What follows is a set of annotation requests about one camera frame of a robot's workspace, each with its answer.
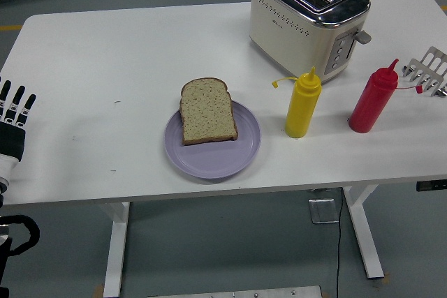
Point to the white table leg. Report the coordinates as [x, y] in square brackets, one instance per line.
[117, 242]
[365, 231]

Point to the silver metal toast rack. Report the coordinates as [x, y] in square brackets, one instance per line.
[431, 74]

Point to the cream and chrome toaster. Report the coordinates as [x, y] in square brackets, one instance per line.
[286, 29]

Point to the black table control panel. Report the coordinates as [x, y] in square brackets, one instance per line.
[431, 185]

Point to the purple round plate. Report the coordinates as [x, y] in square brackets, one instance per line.
[216, 158]

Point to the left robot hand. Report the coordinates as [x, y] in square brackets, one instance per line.
[12, 141]

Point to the brown bread slice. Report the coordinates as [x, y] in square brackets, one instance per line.
[207, 113]

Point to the yellow squeeze bottle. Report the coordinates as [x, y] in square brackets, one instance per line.
[300, 109]

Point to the red squeeze bottle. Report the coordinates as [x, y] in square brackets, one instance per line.
[370, 102]

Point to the silver floor socket plate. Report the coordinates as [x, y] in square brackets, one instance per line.
[323, 210]

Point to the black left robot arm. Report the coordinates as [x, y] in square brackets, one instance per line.
[35, 235]

